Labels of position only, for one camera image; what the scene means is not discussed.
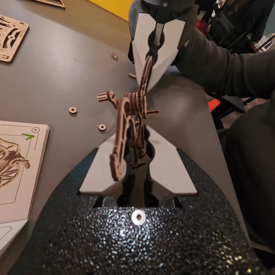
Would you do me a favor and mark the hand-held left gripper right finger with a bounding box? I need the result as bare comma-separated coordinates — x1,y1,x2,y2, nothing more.
144,125,198,202

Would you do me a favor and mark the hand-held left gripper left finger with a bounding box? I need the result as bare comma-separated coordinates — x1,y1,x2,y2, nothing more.
79,127,131,202

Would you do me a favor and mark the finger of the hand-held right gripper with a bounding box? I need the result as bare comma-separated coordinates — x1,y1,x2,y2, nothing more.
131,12,157,81
147,19,186,93

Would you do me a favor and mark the wooden bicycle model frame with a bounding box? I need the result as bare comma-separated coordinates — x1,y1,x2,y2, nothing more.
97,90,160,182

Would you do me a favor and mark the assembly instruction booklet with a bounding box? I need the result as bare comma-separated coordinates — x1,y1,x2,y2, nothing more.
0,120,50,256

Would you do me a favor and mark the person's right forearm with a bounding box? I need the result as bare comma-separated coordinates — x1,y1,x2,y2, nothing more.
172,4,275,100

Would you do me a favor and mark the laser-cut wooden parts sheet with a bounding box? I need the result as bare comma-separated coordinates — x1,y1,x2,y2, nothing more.
32,0,66,9
0,15,30,63

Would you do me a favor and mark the yellow plastic bin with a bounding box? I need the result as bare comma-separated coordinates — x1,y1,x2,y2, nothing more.
87,0,134,22

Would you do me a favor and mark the small orange object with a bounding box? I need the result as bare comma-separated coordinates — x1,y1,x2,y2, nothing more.
208,99,221,112

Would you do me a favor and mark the person's dark clothed body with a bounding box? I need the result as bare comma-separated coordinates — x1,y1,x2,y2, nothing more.
219,101,275,250

